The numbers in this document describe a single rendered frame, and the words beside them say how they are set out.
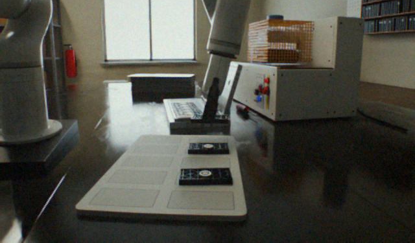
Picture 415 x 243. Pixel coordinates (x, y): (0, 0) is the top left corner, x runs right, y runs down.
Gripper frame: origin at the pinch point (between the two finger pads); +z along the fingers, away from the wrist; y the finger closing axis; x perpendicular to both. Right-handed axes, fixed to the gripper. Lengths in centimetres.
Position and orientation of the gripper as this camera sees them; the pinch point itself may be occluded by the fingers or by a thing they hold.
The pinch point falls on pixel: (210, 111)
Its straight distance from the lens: 73.4
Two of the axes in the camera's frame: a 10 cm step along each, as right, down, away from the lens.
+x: 9.7, 2.2, -0.5
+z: -2.0, 9.6, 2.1
